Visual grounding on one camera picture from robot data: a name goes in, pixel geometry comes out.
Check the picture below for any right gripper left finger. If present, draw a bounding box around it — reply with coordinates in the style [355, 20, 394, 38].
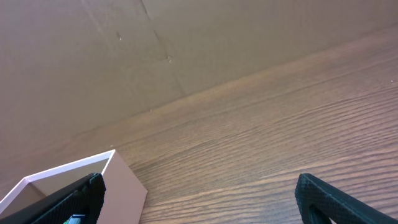
[1, 173, 106, 224]

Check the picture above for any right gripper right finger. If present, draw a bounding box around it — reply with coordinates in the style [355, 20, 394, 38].
[295, 173, 397, 224]

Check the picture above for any white cardboard box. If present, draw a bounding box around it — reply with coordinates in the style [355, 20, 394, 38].
[1, 149, 147, 224]

